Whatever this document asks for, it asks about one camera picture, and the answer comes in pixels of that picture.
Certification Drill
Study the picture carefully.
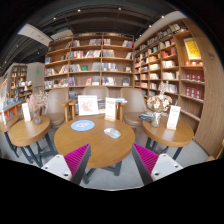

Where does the grey computer mouse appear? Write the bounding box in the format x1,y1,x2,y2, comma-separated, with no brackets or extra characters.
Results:
103,127,122,139

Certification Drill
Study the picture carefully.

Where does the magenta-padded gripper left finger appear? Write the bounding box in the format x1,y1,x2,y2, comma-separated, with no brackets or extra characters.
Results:
41,143,92,186

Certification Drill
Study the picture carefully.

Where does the white sign on wooden base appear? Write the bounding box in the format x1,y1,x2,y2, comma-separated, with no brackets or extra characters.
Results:
104,97,117,122

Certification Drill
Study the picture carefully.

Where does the dark book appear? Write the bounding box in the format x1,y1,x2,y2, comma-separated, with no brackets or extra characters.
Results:
97,99,107,114

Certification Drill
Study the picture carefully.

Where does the distant wooden bookshelf unit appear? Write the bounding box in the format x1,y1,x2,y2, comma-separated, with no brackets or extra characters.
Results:
9,63,34,101

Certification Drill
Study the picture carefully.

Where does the brown padded wooden armchair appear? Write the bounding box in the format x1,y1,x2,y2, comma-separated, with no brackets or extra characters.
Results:
42,87,73,129
68,85,128,123
119,87,150,129

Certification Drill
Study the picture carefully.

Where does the glass vase with pink flowers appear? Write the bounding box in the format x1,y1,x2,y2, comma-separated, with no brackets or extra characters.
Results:
26,89,50,126

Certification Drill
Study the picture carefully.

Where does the glass vase with cream flowers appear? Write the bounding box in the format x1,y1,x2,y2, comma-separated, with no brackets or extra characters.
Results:
146,81,174,128

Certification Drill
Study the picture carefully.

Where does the curved wooden bookshelf unit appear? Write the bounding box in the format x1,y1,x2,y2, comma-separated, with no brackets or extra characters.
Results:
133,16,224,158

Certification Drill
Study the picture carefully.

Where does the flat wooden bookshelf unit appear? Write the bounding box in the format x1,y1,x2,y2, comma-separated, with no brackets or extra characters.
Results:
43,32,135,92

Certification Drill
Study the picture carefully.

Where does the white framed flower picture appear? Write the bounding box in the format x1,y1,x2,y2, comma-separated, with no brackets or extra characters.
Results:
77,95,100,117

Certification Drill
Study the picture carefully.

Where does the round wooden side table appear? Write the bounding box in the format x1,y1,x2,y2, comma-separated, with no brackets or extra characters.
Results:
8,115,56,168
0,114,21,158
142,115,195,161

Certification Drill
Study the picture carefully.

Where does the white ceiling duct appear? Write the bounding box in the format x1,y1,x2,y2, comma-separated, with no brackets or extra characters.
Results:
17,23,54,48

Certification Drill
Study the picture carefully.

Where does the stack of books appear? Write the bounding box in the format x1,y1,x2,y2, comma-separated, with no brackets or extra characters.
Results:
138,113,154,122

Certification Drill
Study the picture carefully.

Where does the small white table sign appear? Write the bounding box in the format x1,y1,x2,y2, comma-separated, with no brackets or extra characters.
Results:
166,104,182,131
21,102,32,123

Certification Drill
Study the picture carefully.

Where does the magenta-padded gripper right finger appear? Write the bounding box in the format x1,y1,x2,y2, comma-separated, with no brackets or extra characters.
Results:
131,142,184,186

